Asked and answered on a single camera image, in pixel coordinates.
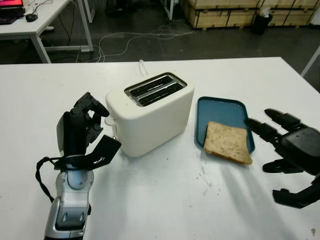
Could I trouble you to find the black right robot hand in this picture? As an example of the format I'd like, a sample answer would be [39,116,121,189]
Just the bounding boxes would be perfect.
[246,108,320,176]

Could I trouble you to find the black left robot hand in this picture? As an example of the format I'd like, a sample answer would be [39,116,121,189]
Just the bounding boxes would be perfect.
[56,92,111,157]

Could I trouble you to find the brown bread slice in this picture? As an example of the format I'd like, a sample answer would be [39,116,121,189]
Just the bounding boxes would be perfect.
[203,121,253,165]

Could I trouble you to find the cream white two-slot toaster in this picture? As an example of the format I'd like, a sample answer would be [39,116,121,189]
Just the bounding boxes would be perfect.
[105,72,195,158]

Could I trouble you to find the blue rectangular tray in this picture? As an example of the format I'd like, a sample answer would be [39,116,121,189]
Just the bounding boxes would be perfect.
[194,96,256,154]

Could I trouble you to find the slanted white table leg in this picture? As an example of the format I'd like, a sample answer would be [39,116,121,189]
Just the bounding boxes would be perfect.
[300,46,320,78]

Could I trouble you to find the white office desk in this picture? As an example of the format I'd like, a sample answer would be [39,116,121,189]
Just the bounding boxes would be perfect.
[0,0,95,65]

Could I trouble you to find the black trash bin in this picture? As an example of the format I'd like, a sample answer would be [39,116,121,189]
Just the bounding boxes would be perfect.
[252,12,274,35]

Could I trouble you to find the long wooden crate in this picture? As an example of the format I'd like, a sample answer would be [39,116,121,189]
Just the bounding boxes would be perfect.
[183,0,262,30]
[259,0,318,27]

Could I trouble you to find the black laptop with pink screen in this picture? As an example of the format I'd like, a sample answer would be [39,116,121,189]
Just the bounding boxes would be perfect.
[0,0,27,25]

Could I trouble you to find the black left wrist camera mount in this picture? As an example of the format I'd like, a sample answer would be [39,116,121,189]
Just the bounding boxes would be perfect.
[84,134,123,171]

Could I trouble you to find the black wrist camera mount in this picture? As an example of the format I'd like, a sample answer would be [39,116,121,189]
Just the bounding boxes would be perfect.
[84,134,123,171]
[272,174,320,210]

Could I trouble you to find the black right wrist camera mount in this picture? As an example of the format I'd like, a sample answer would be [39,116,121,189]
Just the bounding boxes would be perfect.
[272,174,320,210]

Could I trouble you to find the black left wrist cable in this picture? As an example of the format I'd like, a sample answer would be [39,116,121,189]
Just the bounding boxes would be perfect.
[36,156,66,203]

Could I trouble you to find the white toaster power cord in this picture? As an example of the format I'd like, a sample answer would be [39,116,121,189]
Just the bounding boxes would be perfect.
[138,59,149,77]

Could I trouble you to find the white floor cables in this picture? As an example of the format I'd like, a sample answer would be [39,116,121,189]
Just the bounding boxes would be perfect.
[93,24,198,63]

